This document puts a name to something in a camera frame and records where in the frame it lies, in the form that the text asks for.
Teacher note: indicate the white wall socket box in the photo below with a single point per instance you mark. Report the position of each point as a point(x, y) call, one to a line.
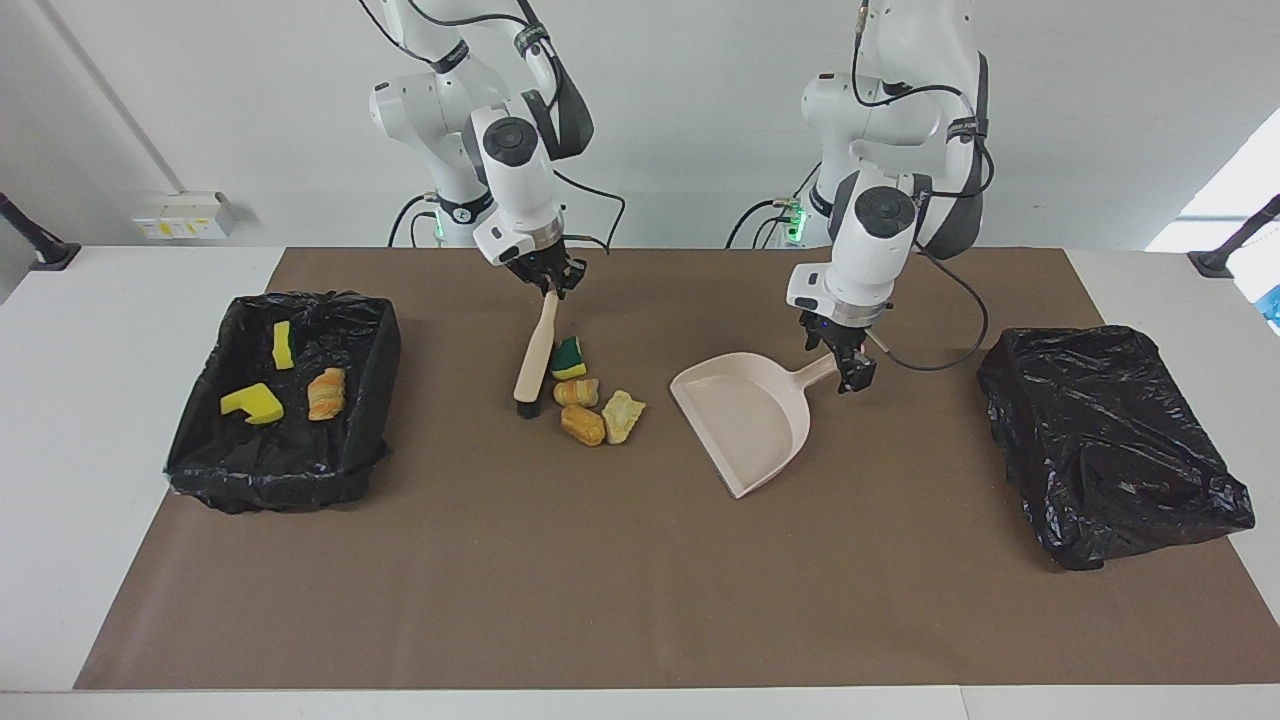
point(180, 220)

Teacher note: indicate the open bin with black bag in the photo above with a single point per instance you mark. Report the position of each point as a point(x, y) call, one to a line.
point(280, 480)

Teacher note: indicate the pale beige sponge piece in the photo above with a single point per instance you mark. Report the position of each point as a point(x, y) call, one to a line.
point(622, 418)

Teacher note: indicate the brown orange sponge piece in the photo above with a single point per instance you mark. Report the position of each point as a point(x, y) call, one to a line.
point(583, 426)

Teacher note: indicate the beige hand brush black bristles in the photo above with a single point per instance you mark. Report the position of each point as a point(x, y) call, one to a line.
point(535, 365)

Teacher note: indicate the curved yellow sponge piece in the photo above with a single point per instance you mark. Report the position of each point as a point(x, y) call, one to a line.
point(283, 345)

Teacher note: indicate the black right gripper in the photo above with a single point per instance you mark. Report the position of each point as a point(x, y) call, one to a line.
point(540, 268)

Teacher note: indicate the green and yellow sponge piece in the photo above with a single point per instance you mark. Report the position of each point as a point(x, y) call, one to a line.
point(569, 358)

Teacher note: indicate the blue object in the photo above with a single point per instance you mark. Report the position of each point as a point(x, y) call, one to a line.
point(1273, 305)

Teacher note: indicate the crumpled black bag bin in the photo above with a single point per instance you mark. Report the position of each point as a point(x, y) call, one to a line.
point(1110, 450)

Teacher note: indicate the brown table mat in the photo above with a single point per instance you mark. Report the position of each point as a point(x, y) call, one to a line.
point(500, 600)

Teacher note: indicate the cream crumbly sponge piece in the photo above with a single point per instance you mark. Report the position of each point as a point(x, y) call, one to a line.
point(326, 394)

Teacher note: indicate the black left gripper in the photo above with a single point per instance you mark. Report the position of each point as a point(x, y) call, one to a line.
point(835, 337)

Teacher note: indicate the beige plastic dustpan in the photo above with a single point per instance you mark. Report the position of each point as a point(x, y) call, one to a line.
point(745, 420)

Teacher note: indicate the black stand foot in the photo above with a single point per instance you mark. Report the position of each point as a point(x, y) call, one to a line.
point(50, 255)
point(1215, 262)

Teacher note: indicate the notched yellow sponge piece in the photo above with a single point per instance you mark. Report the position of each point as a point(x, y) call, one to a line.
point(258, 405)

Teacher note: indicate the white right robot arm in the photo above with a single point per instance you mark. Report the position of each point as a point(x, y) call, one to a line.
point(530, 195)

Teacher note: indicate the orange striped sponge piece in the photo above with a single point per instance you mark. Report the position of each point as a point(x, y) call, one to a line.
point(577, 392)

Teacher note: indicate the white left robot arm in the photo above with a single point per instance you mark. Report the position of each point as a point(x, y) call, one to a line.
point(865, 270)

